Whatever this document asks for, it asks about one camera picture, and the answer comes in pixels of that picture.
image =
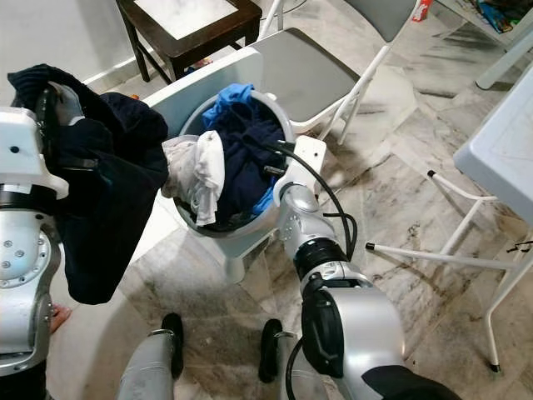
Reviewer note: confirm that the navy knit sweater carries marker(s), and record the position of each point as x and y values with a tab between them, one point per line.
125	217

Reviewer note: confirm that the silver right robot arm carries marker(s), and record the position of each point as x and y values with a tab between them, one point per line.
350	317

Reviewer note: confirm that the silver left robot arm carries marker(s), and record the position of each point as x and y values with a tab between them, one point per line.
33	275

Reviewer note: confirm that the navy garment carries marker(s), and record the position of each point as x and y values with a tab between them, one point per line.
250	158

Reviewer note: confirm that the white cloth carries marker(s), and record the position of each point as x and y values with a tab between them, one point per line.
208	175

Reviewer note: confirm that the blue cloth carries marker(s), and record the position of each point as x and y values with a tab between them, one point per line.
229	100

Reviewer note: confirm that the white plastic laundry basin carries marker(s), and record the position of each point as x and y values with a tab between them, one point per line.
229	237

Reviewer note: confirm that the grey folding chair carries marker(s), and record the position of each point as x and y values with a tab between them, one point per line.
316	71

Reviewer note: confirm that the grey cloth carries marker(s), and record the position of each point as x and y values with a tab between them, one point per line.
176	167

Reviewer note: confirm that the dark wooden side table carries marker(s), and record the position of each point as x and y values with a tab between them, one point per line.
187	17

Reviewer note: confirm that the silver right robot leg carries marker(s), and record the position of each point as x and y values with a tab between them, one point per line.
291	367

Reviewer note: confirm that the silver robot leg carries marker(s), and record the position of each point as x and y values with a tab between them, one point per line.
291	367
146	367

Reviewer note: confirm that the silver left robot leg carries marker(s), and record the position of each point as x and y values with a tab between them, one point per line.
146	367

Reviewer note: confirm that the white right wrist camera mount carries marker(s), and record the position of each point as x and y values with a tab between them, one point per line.
308	162

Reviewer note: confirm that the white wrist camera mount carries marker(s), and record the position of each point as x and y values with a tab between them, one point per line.
25	150
308	162

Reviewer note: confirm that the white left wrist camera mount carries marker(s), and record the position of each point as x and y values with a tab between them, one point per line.
25	150

